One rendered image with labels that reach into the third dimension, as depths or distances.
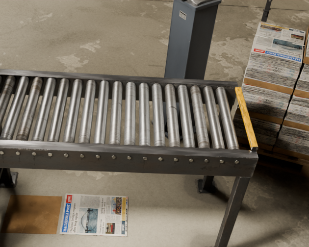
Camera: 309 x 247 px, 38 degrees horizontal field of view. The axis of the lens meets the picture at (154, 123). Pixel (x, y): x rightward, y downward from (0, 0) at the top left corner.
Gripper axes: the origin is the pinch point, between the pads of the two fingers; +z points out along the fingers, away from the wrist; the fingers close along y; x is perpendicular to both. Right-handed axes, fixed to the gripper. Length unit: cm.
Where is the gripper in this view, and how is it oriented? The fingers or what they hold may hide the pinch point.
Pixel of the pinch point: (265, 15)
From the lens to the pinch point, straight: 267.2
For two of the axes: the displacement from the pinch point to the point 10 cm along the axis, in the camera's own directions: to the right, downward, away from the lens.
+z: -0.8, 7.5, 6.6
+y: 2.8, -6.2, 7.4
